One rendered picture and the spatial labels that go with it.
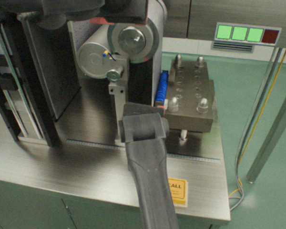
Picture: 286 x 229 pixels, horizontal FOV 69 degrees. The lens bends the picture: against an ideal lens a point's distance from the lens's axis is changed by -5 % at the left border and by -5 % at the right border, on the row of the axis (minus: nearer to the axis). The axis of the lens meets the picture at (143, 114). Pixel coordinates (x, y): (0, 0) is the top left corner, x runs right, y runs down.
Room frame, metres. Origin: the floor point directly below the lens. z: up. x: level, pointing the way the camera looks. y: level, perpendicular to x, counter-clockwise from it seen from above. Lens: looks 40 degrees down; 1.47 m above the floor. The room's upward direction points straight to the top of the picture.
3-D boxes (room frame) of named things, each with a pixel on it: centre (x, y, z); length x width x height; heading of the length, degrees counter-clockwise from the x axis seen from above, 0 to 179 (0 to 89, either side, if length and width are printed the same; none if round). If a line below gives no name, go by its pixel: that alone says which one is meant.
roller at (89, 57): (0.74, 0.12, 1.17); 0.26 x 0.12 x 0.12; 170
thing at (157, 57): (0.71, -0.05, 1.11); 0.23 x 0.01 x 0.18; 170
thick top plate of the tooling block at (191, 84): (0.72, -0.18, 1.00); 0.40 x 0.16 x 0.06; 170
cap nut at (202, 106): (0.56, -0.19, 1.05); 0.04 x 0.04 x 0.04
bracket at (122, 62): (0.56, 0.07, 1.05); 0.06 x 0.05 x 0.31; 170
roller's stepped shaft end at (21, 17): (0.56, 0.29, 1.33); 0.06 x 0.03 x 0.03; 170
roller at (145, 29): (0.71, 0.01, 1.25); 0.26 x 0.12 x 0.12; 170
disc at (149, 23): (0.60, 0.03, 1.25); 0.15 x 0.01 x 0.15; 80
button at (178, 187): (0.34, -0.09, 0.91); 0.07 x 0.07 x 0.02; 80
